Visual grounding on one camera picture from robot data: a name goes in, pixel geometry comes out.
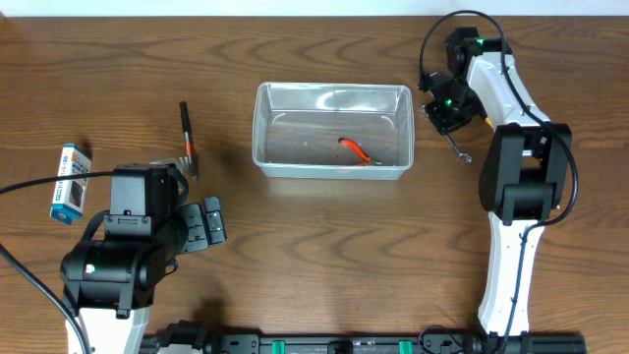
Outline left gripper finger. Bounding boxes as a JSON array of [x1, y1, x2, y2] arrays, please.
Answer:
[[180, 204, 209, 251], [203, 197, 227, 243]]

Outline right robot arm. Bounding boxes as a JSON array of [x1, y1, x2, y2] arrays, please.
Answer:
[[420, 28, 571, 337]]

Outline red handled pliers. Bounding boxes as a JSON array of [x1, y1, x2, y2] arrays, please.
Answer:
[[338, 138, 382, 166]]

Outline metal fork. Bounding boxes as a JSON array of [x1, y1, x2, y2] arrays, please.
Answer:
[[150, 156, 194, 176]]

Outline black orange pen tool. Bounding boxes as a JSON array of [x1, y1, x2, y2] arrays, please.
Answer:
[[179, 101, 199, 179]]

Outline clear plastic container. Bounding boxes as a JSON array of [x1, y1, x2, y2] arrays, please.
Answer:
[[252, 82, 415, 180]]

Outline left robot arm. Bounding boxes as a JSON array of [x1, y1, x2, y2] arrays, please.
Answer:
[[61, 197, 227, 353]]

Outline blue white product box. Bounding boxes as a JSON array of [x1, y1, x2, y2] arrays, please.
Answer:
[[50, 144, 92, 225]]

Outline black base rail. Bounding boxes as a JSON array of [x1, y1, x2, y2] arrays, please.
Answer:
[[139, 321, 588, 354]]

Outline silver offset wrench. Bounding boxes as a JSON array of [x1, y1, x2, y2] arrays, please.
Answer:
[[421, 101, 473, 164]]

